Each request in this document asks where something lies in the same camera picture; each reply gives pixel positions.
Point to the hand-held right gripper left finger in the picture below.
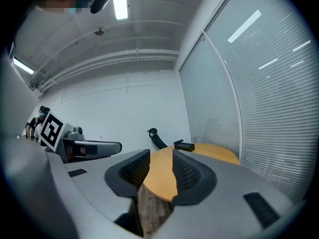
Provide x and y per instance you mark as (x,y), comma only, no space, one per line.
(117,180)

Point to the round wooden table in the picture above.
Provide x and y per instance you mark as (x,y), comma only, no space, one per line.
(162,173)

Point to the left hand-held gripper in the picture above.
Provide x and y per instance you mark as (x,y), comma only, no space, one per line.
(51,131)

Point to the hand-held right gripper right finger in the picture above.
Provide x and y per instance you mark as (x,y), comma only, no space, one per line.
(199,183)

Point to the white ceiling pipes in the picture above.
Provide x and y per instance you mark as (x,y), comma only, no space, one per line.
(112,58)

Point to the long ceiling light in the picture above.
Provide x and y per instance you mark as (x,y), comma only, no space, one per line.
(120,1)
(23,65)

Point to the black framed picture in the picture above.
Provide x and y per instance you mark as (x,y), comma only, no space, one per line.
(185,147)

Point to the black head-mounted camera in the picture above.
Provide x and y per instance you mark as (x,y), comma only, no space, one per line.
(101,1)

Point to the black office chair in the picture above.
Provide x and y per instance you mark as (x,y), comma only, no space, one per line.
(157,139)

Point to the grey window blinds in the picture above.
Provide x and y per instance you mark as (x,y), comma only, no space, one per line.
(261,96)

